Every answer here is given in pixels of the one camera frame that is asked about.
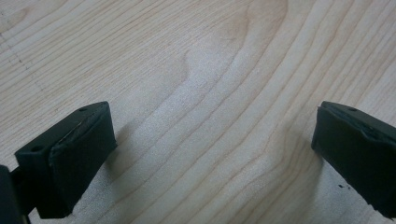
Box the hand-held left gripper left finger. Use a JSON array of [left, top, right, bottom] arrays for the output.
[[14, 101, 119, 219]]

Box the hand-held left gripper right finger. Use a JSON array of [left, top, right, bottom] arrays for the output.
[[311, 100, 396, 219]]

